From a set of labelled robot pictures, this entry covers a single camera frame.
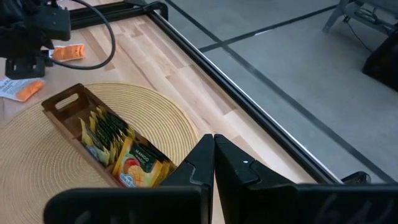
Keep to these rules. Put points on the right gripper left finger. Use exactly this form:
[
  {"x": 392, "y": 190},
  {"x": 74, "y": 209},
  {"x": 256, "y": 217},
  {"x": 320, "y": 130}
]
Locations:
[{"x": 199, "y": 168}]

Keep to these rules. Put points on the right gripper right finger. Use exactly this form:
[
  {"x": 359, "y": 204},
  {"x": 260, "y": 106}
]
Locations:
[{"x": 242, "y": 180}]

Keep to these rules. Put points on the orange red tea packet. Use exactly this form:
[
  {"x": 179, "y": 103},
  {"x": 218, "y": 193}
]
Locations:
[
  {"x": 167, "y": 169},
  {"x": 136, "y": 168}
]

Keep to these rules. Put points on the white orange tea packet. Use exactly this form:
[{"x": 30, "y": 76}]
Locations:
[
  {"x": 68, "y": 52},
  {"x": 18, "y": 88}
]

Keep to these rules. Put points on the wooden three-compartment tea box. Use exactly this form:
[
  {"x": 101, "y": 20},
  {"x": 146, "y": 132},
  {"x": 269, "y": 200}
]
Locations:
[{"x": 66, "y": 116}]

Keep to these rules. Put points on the round woven placemat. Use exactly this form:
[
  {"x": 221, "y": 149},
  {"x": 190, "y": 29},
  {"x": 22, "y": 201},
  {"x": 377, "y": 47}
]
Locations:
[{"x": 37, "y": 161}]

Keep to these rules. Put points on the black floor equipment base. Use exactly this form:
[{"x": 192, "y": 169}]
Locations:
[{"x": 384, "y": 62}]

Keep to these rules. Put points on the grey metal stand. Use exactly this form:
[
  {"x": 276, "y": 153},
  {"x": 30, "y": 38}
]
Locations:
[{"x": 351, "y": 11}]

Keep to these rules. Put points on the black frame hook bracket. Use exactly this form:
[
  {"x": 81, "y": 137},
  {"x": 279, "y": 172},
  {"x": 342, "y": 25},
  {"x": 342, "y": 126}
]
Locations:
[{"x": 356, "y": 178}]

